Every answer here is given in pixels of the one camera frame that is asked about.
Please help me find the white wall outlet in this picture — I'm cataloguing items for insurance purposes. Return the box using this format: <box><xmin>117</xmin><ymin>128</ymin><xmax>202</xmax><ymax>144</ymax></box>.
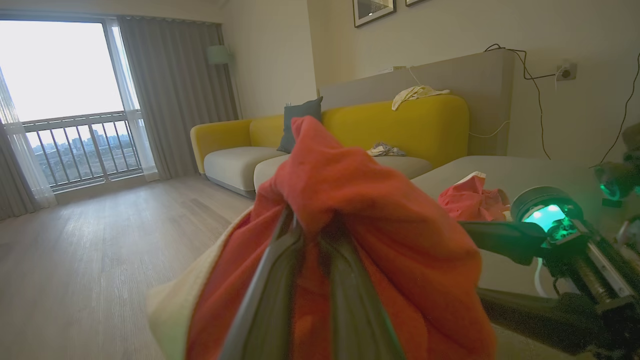
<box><xmin>555</xmin><ymin>59</ymin><xmax>579</xmax><ymax>82</ymax></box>

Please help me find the grey heavy curtain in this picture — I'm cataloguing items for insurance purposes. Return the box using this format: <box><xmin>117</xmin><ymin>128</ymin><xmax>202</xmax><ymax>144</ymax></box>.
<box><xmin>117</xmin><ymin>14</ymin><xmax>240</xmax><ymax>181</ymax></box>

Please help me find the large framed wall picture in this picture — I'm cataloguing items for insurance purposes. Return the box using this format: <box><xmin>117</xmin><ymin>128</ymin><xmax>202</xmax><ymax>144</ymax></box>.
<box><xmin>352</xmin><ymin>0</ymin><xmax>398</xmax><ymax>29</ymax></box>

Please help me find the pale green floor lamp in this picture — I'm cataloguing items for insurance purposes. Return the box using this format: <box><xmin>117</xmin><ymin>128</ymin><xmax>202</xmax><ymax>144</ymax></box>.
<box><xmin>206</xmin><ymin>44</ymin><xmax>244</xmax><ymax>121</ymax></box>

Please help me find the light grey seat cushion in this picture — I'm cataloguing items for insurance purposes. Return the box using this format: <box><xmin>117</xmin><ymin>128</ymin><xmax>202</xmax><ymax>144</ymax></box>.
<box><xmin>253</xmin><ymin>153</ymin><xmax>434</xmax><ymax>194</ymax></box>
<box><xmin>203</xmin><ymin>146</ymin><xmax>289</xmax><ymax>197</ymax></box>

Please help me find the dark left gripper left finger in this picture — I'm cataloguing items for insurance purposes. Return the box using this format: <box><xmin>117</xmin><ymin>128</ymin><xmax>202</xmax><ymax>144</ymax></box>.
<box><xmin>219</xmin><ymin>207</ymin><xmax>306</xmax><ymax>360</ymax></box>

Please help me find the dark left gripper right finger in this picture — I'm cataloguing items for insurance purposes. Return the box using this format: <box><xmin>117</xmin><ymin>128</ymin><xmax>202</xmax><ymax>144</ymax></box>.
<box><xmin>321</xmin><ymin>224</ymin><xmax>407</xmax><ymax>360</ymax></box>

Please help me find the white thin cable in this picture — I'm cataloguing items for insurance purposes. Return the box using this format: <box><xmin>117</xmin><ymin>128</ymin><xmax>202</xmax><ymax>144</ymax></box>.
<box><xmin>467</xmin><ymin>119</ymin><xmax>513</xmax><ymax>139</ymax></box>

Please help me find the grey balcony railing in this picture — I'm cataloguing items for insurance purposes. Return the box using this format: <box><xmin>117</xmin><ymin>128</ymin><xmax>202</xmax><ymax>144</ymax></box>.
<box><xmin>21</xmin><ymin>109</ymin><xmax>147</xmax><ymax>194</ymax></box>

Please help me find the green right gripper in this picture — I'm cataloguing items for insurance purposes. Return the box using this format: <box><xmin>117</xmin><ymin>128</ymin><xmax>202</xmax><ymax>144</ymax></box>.
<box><xmin>457</xmin><ymin>185</ymin><xmax>640</xmax><ymax>360</ymax></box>

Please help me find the yellow sofa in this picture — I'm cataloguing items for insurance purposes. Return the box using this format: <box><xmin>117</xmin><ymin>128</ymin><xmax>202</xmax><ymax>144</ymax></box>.
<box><xmin>189</xmin><ymin>94</ymin><xmax>471</xmax><ymax>199</ymax></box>

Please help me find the dark grey throw pillow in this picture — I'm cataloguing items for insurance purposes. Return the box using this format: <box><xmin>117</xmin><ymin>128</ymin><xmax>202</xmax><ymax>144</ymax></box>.
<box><xmin>276</xmin><ymin>96</ymin><xmax>325</xmax><ymax>155</ymax></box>

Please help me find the grey patterned crumpled cloth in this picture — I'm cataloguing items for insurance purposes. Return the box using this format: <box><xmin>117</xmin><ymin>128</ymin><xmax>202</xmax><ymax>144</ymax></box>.
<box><xmin>366</xmin><ymin>141</ymin><xmax>407</xmax><ymax>158</ymax></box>

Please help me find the cream crumpled cloth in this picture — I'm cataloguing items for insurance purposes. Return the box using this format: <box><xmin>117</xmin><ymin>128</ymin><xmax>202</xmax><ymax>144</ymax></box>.
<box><xmin>391</xmin><ymin>84</ymin><xmax>451</xmax><ymax>112</ymax></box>

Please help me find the black wall cable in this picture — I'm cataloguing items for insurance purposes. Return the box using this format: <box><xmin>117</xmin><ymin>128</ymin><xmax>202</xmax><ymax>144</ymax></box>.
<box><xmin>483</xmin><ymin>43</ymin><xmax>567</xmax><ymax>161</ymax></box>
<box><xmin>589</xmin><ymin>52</ymin><xmax>640</xmax><ymax>169</ymax></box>

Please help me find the red garment with white trim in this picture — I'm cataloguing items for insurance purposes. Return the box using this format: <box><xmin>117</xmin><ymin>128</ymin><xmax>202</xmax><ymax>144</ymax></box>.
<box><xmin>437</xmin><ymin>171</ymin><xmax>512</xmax><ymax>223</ymax></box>
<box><xmin>147</xmin><ymin>115</ymin><xmax>499</xmax><ymax>360</ymax></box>

